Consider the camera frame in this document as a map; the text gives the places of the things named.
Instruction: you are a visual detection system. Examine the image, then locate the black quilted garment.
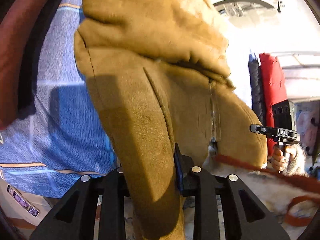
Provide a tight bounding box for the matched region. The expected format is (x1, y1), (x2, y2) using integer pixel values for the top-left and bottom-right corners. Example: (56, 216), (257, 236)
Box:
(248, 53), (266, 125)

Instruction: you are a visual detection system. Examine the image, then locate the blue checked bed sheet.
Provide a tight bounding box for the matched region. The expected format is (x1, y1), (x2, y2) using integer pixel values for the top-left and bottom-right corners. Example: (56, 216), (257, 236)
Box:
(1, 0), (117, 198)

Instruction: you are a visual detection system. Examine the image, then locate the maroon quilted down coat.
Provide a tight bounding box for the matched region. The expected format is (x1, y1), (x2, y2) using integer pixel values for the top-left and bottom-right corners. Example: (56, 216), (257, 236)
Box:
(1, 0), (48, 129)

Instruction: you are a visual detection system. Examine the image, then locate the brown suede shearling coat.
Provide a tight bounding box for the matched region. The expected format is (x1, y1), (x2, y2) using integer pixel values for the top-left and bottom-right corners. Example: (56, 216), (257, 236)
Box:
(74, 0), (267, 239)

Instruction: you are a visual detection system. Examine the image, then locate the white curved machine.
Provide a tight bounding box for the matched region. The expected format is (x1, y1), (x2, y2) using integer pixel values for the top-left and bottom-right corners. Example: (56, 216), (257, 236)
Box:
(210, 0), (312, 27)

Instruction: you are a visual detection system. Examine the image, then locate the person's right hand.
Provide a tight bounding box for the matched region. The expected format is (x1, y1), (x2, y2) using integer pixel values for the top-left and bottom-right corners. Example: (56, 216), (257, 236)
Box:
(272, 145), (297, 173)

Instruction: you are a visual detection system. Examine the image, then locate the red strap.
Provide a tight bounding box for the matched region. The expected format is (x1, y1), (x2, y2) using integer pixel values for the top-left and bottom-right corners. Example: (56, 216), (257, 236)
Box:
(214, 153), (320, 227)

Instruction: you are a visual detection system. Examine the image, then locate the red garment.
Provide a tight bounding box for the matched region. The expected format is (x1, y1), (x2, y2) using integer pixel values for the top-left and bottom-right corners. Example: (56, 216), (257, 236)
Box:
(259, 52), (289, 156)

